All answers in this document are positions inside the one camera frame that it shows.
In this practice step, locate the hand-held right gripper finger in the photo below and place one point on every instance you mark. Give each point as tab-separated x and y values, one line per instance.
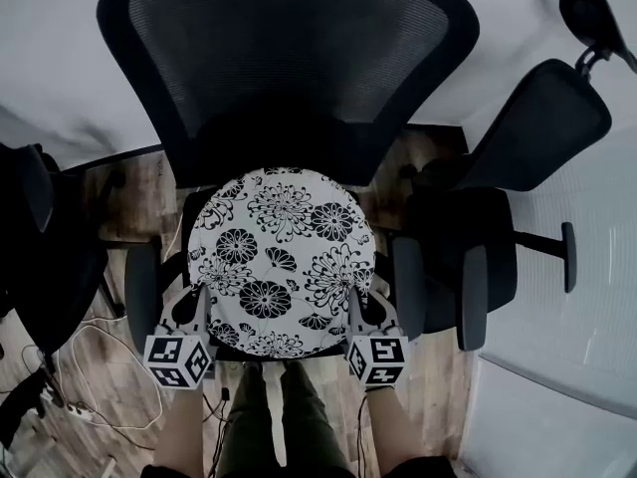
357	319
390	324

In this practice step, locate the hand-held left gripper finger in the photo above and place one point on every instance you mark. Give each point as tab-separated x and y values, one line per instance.
167	324
204	316

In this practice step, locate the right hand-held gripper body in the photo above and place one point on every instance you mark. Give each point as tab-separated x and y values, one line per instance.
380	361

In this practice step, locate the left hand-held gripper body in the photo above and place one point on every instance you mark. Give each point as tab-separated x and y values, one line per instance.
171	361

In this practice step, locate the round floral cushion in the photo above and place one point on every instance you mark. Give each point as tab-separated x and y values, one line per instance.
278	267

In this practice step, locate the black mesh office chair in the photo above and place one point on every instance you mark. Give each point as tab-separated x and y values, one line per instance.
45	247
283	53

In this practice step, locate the person's right forearm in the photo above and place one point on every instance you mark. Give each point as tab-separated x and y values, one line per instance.
390	426

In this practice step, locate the person's left forearm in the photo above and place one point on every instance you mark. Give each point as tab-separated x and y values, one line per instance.
176	431

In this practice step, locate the black chair with tilted headrest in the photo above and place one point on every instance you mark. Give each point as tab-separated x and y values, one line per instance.
537	127

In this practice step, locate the person's black shirt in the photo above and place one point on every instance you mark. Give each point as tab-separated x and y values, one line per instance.
418	468

